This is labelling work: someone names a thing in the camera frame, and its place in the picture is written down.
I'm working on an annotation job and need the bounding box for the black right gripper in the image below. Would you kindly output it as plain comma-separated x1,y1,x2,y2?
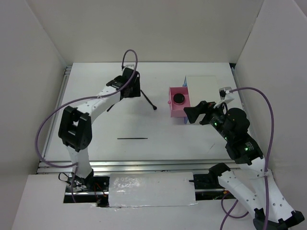
183,98,231,139

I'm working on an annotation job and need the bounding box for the black lid cosmetic jar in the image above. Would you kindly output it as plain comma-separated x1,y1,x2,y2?
172,93,185,106

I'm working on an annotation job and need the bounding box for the white drawer organizer box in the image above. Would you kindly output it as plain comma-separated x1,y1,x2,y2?
186,75,221,125

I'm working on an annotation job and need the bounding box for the white foil-taped cover panel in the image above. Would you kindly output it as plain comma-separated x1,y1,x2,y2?
108,172,197,207

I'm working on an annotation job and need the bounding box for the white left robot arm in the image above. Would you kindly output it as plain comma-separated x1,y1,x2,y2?
58,67,141,191

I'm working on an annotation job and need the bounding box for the blue drawer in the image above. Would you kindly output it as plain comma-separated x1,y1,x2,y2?
182,76,188,87

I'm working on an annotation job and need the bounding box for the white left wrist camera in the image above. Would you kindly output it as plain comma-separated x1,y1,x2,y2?
122,64,135,70

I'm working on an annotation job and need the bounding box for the black angled makeup brush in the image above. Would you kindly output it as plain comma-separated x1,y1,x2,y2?
140,90,157,110

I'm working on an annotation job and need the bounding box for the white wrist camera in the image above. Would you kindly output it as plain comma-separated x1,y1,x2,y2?
122,64,135,70
214,87,234,108

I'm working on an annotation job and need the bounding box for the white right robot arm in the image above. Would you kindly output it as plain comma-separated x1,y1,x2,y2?
184,101,305,230

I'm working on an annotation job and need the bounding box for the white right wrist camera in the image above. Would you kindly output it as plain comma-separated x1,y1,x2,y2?
214,87,234,108

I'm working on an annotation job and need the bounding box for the pink drawer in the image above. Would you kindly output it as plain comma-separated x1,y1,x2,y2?
168,87,190,117

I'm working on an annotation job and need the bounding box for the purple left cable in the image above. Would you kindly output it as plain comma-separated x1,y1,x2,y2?
35,49,139,204

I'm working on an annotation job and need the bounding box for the aluminium frame rail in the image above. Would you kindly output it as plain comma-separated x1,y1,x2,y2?
37,160,240,173

